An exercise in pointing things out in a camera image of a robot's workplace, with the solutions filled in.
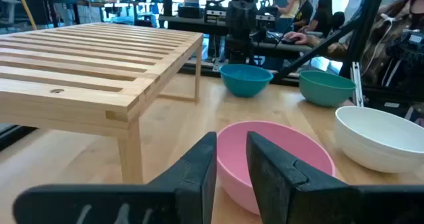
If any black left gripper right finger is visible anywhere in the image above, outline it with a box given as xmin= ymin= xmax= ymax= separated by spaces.
xmin=246 ymin=131 xmax=424 ymax=224

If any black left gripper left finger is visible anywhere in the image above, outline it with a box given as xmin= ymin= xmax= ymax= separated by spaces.
xmin=12 ymin=131 xmax=218 ymax=224

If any pink bowl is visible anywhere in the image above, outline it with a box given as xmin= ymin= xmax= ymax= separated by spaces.
xmin=215 ymin=120 xmax=336 ymax=215

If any white bowl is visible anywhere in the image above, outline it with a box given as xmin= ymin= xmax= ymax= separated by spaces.
xmin=334 ymin=105 xmax=424 ymax=174

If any green bowl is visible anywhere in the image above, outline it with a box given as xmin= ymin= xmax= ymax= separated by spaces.
xmin=298 ymin=70 xmax=357 ymax=108

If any turquoise blue bowl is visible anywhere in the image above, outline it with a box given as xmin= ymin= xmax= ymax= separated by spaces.
xmin=219 ymin=64 xmax=274 ymax=98

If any wooden slatted shelf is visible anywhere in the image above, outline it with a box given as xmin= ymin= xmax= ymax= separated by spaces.
xmin=0 ymin=21 xmax=205 ymax=185

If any person's hand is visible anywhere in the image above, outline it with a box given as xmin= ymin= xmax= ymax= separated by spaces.
xmin=283 ymin=31 xmax=313 ymax=46

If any dark background workbench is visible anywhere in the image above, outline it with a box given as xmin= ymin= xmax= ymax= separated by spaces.
xmin=158 ymin=14 xmax=229 ymax=36

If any person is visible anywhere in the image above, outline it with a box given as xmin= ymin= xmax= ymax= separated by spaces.
xmin=276 ymin=0 xmax=314 ymax=32
xmin=326 ymin=0 xmax=424 ymax=125
xmin=299 ymin=0 xmax=334 ymax=36

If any black aluminium table frame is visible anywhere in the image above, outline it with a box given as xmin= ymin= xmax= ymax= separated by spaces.
xmin=178 ymin=0 xmax=424 ymax=102

